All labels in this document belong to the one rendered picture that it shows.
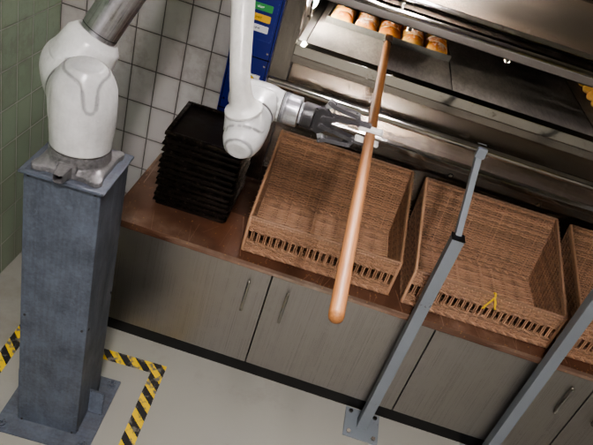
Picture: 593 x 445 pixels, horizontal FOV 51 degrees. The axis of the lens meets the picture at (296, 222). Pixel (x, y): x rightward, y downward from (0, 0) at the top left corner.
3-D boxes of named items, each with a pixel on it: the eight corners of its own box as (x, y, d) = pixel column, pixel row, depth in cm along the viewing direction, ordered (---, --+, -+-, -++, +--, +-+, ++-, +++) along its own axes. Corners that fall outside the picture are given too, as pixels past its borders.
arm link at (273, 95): (282, 111, 185) (271, 137, 176) (233, 94, 185) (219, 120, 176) (290, 81, 177) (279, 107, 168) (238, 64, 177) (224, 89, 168)
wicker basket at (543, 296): (400, 229, 259) (424, 174, 244) (528, 270, 260) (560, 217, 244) (397, 303, 218) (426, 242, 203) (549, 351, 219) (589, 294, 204)
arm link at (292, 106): (281, 115, 183) (300, 121, 183) (275, 127, 176) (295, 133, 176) (289, 86, 178) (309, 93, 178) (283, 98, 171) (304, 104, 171)
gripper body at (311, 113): (307, 94, 178) (338, 105, 178) (299, 121, 183) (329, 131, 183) (303, 104, 172) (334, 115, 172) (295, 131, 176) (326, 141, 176)
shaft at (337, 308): (341, 328, 111) (345, 316, 110) (325, 323, 111) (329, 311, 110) (389, 49, 254) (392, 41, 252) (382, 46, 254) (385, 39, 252)
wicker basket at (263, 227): (264, 184, 259) (280, 126, 244) (392, 225, 260) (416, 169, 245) (237, 250, 218) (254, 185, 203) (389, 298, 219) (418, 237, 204)
